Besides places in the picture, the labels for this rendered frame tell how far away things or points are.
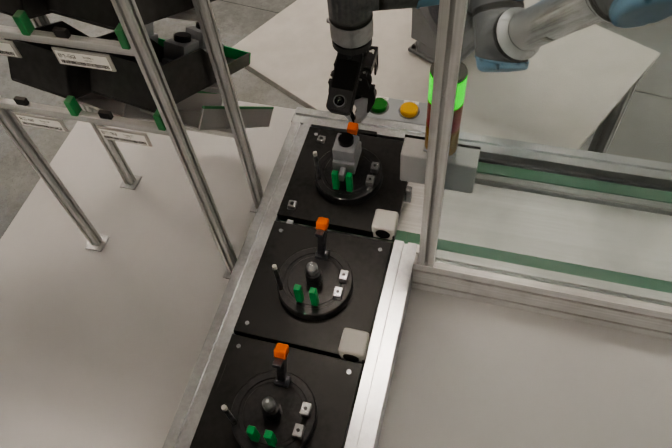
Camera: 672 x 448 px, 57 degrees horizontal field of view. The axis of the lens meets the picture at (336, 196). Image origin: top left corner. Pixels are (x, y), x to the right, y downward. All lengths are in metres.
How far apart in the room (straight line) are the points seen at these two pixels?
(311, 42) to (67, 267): 0.85
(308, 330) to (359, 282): 0.13
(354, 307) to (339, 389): 0.15
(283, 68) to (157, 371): 0.84
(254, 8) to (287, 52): 1.61
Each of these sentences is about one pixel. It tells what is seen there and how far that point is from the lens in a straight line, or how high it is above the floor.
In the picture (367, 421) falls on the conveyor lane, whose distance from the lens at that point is 1.08.
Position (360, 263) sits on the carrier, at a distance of 1.18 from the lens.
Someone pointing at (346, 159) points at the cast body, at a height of 1.06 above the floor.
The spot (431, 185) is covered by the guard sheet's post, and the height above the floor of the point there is 1.21.
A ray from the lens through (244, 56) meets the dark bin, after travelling 1.21.
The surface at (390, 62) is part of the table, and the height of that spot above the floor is 0.86.
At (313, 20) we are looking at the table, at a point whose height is 0.86.
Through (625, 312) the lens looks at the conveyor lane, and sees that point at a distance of 1.26.
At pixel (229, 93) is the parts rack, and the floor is 1.23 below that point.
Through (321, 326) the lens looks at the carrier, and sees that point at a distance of 1.13.
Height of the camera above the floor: 2.00
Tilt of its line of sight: 54 degrees down
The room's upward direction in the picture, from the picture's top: 7 degrees counter-clockwise
